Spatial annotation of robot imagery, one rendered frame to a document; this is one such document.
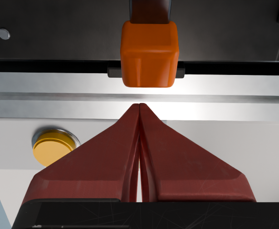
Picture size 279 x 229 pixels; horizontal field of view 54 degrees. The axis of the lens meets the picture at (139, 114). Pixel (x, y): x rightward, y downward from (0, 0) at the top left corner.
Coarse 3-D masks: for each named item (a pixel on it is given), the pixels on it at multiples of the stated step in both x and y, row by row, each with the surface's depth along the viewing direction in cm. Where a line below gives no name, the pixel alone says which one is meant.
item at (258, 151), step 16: (176, 128) 38; (192, 128) 38; (208, 128) 38; (224, 128) 38; (240, 128) 38; (256, 128) 38; (272, 128) 38; (208, 144) 40; (224, 144) 39; (240, 144) 39; (256, 144) 39; (272, 144) 39; (224, 160) 41; (240, 160) 41; (256, 160) 41; (272, 160) 41; (0, 176) 44; (16, 176) 44; (32, 176) 44; (256, 176) 43; (272, 176) 43; (0, 192) 47; (16, 192) 46; (256, 192) 45; (272, 192) 45; (16, 208) 49
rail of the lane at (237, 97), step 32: (0, 64) 23; (32, 64) 23; (64, 64) 23; (96, 64) 24; (192, 64) 24; (224, 64) 24; (256, 64) 24; (0, 96) 24; (32, 96) 24; (64, 96) 24; (96, 96) 24; (128, 96) 24; (160, 96) 24; (192, 96) 24; (224, 96) 24; (256, 96) 24
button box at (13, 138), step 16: (0, 128) 26; (16, 128) 26; (32, 128) 25; (48, 128) 25; (64, 128) 25; (80, 128) 25; (96, 128) 25; (0, 144) 27; (16, 144) 27; (32, 144) 26; (80, 144) 26; (0, 160) 28; (16, 160) 28; (32, 160) 28
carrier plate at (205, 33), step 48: (0, 0) 18; (48, 0) 18; (96, 0) 18; (192, 0) 18; (240, 0) 18; (0, 48) 20; (48, 48) 20; (96, 48) 20; (192, 48) 20; (240, 48) 20
